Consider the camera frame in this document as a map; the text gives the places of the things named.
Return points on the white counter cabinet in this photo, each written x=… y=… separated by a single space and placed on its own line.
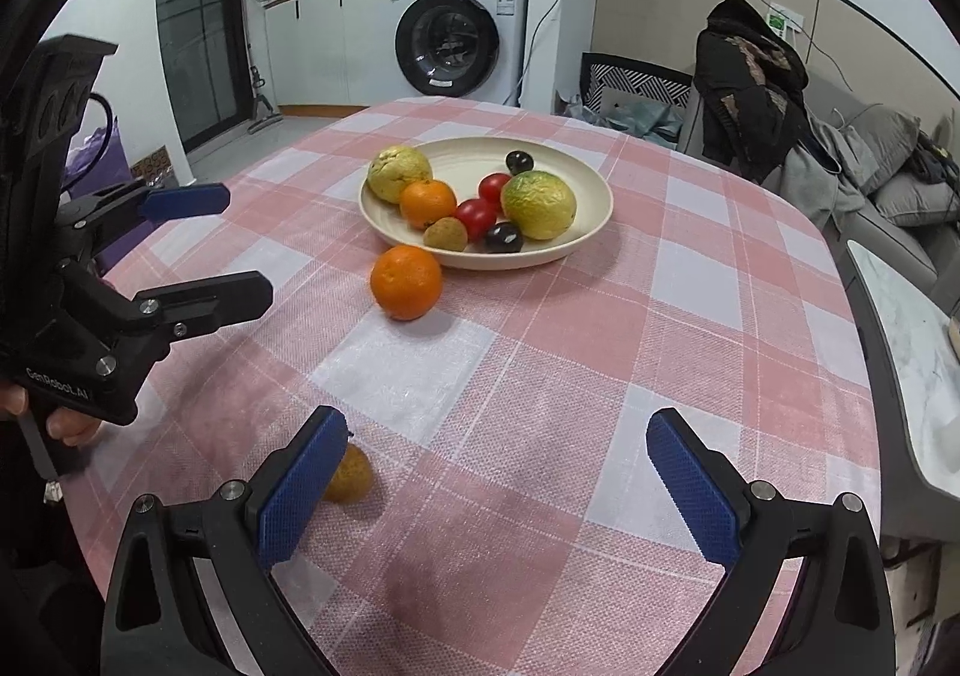
x=322 y=39

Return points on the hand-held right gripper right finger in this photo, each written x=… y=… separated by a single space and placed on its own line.
x=694 y=488

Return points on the green guava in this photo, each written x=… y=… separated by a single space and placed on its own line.
x=538 y=205

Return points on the black jacket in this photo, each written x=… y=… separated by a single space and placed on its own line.
x=750 y=91

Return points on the grey blanket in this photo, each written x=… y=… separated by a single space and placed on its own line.
x=821 y=174

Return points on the chair with patterned back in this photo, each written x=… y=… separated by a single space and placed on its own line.
x=637 y=91

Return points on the grey marble coffee table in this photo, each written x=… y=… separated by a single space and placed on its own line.
x=907 y=361

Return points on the dark purple plum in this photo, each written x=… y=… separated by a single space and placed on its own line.
x=503 y=239
x=519 y=162

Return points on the red tomato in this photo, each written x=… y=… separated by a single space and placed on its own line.
x=495 y=187
x=476 y=218

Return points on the dark glass door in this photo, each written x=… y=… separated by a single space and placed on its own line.
x=199 y=24

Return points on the grey cushion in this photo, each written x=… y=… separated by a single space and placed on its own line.
x=881 y=144
x=922 y=200

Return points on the white washing machine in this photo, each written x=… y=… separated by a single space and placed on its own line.
x=450 y=24

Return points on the person's left hand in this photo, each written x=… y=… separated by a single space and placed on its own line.
x=71 y=427

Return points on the yellow-green guava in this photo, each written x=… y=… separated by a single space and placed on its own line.
x=396 y=172

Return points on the small brown box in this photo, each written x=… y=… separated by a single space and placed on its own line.
x=156 y=170

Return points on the cream oval plate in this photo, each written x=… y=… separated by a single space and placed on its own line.
x=585 y=211

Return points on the grey sofa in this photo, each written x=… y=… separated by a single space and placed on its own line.
x=896 y=256

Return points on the pink checked tablecloth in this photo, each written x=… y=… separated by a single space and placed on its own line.
x=600 y=361

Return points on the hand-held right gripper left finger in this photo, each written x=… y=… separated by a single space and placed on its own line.
x=296 y=488

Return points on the orange tangerine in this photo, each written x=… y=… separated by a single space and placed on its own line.
x=427 y=203
x=406 y=282

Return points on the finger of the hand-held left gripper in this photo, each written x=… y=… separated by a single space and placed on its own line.
x=217 y=301
x=187 y=200

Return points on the purple plastic bag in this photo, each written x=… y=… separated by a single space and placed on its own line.
x=101 y=166

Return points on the small brown loquat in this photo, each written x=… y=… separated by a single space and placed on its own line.
x=445 y=235
x=352 y=477

